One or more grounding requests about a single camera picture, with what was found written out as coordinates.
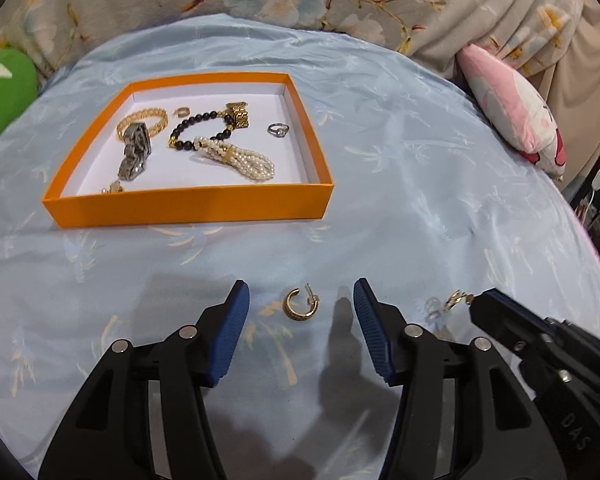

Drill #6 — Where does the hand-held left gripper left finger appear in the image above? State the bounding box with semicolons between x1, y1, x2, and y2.
37;280;251;480

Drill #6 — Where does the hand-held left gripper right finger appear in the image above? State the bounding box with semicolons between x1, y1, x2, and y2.
353;277;566;480

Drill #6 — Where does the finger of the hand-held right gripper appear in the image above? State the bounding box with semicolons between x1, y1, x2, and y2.
485;288;600;411
469;294;600;466

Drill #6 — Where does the orange jewelry box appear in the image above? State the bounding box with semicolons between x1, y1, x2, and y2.
41;72;335;230

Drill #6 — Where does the white pearl bracelet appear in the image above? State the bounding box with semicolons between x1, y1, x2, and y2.
192;135;276;182

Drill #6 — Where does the silver metal watch band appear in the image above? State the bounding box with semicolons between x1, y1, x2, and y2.
117;122;153;182

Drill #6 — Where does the dark bead bracelet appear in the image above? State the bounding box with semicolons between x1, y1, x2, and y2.
168;110;233;153

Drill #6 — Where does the gold link watch band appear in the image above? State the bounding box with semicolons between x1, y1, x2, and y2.
225;102;252;130

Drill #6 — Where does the light blue palm-print bedsheet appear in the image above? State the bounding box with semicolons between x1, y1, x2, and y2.
0;12;600;480

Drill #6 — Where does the white charger plug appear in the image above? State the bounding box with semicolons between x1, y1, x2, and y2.
577;165;600;211

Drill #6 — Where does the pink pillow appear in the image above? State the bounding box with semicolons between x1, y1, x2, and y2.
455;43;566;180

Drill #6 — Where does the green cushion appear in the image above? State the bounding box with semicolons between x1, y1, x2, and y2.
0;49;40;158

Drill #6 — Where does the gold chain bracelet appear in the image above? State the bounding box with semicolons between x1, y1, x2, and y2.
116;108;169;139

